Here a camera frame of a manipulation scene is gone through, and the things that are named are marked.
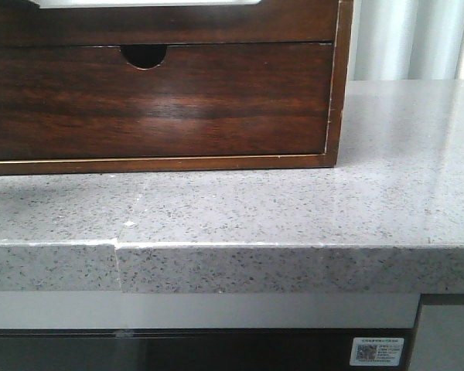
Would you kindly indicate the grey cabinet door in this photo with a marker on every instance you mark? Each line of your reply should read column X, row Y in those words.
column 439, row 336

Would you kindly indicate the black glass appliance front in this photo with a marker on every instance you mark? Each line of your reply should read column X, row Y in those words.
column 190, row 349

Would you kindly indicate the white plastic tray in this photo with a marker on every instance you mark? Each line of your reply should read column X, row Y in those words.
column 78, row 4

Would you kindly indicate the dark wooden drawer cabinet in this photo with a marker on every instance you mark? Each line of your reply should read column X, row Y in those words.
column 147, row 56

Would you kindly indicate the white QR code sticker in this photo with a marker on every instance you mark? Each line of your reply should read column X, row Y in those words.
column 376, row 351

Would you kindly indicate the dark wooden drawer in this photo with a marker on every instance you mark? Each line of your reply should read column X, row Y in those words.
column 24, row 24
column 232, row 99

